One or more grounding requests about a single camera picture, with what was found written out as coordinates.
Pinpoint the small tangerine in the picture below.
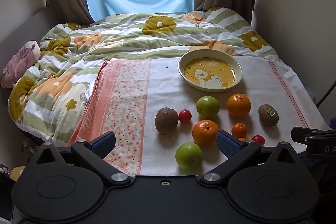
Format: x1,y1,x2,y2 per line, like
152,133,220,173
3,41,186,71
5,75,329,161
231,123,247,138

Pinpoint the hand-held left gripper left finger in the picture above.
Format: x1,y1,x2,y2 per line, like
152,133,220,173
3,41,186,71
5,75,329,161
35,131,132,186

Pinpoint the green apple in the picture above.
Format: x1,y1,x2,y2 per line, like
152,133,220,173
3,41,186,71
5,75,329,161
175,142,203,170
196,96,220,118

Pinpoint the large orange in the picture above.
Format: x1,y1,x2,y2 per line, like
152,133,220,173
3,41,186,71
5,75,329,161
227,93,252,118
192,120,219,146

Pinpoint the red cherry tomato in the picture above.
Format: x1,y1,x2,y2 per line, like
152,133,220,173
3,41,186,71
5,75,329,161
178,109,192,123
251,135,265,146

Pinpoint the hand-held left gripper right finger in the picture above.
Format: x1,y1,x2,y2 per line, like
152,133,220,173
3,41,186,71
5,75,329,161
201,130,306,186

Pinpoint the kiwi with green sticker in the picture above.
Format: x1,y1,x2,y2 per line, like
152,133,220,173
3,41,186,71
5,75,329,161
258,104,279,127

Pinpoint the green striped floral quilt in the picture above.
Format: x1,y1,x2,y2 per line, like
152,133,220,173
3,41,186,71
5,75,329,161
8,7,279,141

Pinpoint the yellow duck print bowl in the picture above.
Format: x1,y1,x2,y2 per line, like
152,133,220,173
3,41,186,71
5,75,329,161
178,50,243,93

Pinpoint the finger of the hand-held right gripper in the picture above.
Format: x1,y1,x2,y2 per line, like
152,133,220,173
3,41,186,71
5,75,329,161
291,126,336,146

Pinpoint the beige padded headboard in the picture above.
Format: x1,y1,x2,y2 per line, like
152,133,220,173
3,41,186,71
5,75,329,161
0,7,57,63

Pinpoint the yellow thing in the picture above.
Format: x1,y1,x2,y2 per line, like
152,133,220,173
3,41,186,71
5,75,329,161
10,166,27,182

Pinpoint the plain brown kiwi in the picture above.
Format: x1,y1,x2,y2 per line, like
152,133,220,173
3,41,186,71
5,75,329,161
155,107,179,134

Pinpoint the black curved rod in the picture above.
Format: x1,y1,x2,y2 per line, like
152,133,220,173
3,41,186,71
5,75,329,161
316,81,336,107

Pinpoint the white cloth with pink border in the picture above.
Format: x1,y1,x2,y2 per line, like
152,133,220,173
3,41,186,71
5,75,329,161
67,56,328,177

